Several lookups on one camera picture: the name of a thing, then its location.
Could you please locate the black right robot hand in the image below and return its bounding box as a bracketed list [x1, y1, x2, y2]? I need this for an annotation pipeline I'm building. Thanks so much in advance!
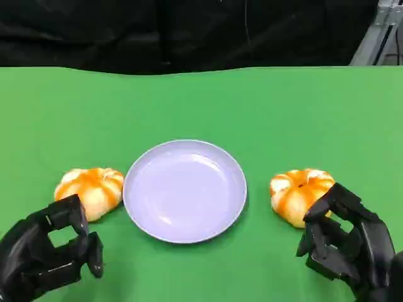
[295, 182, 397, 302]

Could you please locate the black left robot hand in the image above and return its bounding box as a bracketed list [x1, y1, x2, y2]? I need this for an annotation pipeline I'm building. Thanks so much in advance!
[0, 194, 105, 302]

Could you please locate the orange and white bread roll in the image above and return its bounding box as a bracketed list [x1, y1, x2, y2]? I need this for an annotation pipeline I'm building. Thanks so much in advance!
[270, 168, 336, 229]
[54, 167, 125, 223]

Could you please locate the lilac round plate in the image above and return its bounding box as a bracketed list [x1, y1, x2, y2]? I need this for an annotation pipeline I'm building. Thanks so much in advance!
[122, 139, 248, 245]

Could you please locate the green table cloth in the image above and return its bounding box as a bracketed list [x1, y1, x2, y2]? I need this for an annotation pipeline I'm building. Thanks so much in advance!
[0, 65, 403, 302]

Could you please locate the black backdrop curtain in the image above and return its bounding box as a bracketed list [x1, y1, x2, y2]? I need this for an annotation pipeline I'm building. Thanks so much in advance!
[0, 0, 378, 76]

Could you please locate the grey metal frame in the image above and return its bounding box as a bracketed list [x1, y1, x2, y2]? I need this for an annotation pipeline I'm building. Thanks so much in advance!
[349, 0, 403, 66]

